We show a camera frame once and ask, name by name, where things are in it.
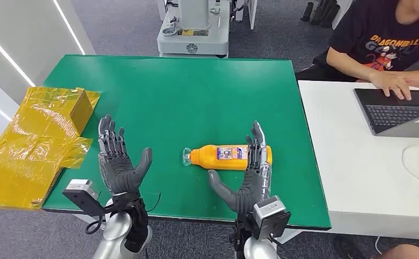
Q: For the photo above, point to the person's knee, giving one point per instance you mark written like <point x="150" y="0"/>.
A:
<point x="409" y="252"/>

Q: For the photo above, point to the person's right hand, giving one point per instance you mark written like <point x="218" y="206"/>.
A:
<point x="391" y="82"/>

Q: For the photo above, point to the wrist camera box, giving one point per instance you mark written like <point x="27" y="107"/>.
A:
<point x="270" y="218"/>
<point x="82" y="196"/>

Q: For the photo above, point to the white cabinet panel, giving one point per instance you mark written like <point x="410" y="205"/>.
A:
<point x="251" y="10"/>

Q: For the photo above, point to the person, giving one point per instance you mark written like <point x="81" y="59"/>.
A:
<point x="373" y="32"/>

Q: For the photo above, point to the black shoe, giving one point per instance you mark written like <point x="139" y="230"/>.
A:
<point x="348" y="248"/>

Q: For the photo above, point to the black cylindrical parts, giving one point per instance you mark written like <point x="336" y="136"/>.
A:
<point x="323" y="12"/>

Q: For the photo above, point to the grey robot base machine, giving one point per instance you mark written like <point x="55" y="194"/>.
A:
<point x="195" y="39"/>

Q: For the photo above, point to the white table leg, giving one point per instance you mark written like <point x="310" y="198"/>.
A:
<point x="289" y="235"/>
<point x="87" y="220"/>

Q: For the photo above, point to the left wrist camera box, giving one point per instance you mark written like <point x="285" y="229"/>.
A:
<point x="82" y="196"/>

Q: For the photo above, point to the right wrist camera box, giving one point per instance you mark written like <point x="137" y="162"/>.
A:
<point x="270" y="218"/>

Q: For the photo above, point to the yellow taped cardboard box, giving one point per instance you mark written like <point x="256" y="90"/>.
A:
<point x="34" y="143"/>

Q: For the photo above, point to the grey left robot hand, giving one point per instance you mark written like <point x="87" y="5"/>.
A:
<point x="118" y="171"/>

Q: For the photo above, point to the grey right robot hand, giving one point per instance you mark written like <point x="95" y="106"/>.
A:
<point x="252" y="186"/>

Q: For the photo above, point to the dark grey laptop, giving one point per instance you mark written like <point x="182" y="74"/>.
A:
<point x="391" y="114"/>

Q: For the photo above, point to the orange juice bottle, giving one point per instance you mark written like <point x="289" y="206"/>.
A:
<point x="209" y="157"/>

